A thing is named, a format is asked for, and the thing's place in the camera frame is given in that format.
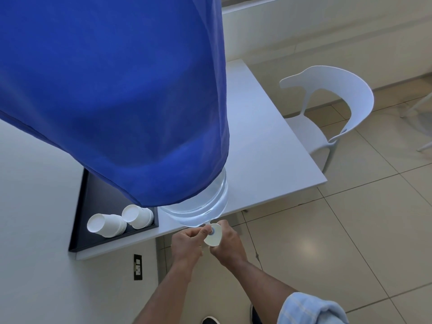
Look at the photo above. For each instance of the person's right forearm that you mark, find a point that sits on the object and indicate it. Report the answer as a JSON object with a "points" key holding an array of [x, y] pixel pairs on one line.
{"points": [[260, 286]]}

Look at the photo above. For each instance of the person's left hand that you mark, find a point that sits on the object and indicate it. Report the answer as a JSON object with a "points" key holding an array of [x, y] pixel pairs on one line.
{"points": [[187, 246]]}

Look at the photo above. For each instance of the white plastic chair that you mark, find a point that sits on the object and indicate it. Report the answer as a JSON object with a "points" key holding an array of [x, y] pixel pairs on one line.
{"points": [[357, 97]]}

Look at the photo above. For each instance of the clear large water jug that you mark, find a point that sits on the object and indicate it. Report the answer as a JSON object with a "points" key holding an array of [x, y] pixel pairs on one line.
{"points": [[204, 208]]}

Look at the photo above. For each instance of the small water jug tap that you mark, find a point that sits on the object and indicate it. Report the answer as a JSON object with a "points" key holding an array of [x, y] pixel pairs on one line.
{"points": [[213, 230]]}

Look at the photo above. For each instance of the black shoe with white sole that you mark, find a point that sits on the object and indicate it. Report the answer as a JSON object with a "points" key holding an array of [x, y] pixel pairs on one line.
{"points": [[253, 315], [211, 320]]}

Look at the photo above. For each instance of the blue cloth jug cover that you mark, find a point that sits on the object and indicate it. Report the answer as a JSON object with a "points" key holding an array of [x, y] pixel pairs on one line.
{"points": [[111, 97]]}

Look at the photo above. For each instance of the person's left fingers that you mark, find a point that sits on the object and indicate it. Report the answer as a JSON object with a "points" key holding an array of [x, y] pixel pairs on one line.
{"points": [[199, 231]]}

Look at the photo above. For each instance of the person's right hand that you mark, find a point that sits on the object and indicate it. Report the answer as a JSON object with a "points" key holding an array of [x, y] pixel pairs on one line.
{"points": [[229, 248]]}

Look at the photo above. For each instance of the white paper cup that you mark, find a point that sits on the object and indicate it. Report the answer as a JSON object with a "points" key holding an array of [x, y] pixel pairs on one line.
{"points": [[212, 240]]}

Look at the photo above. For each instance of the stack of white paper cups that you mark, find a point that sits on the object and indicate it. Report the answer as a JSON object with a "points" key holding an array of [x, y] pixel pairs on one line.
{"points": [[106, 226], [138, 216]]}

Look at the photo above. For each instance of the black rectangular tray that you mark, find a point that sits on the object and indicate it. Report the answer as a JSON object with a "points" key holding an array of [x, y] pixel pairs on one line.
{"points": [[101, 199]]}

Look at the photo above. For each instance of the black wall power outlet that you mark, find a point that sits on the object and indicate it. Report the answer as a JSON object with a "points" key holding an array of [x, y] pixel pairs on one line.
{"points": [[137, 267]]}

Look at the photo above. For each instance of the person's right thumb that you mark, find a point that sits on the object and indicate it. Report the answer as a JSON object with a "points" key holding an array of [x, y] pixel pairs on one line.
{"points": [[226, 227]]}

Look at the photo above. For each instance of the light blue checked shirt sleeve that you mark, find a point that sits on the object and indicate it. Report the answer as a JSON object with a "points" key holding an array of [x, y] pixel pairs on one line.
{"points": [[310, 310]]}

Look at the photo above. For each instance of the person's left forearm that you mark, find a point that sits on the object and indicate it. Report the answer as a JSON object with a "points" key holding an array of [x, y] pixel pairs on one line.
{"points": [[165, 293]]}

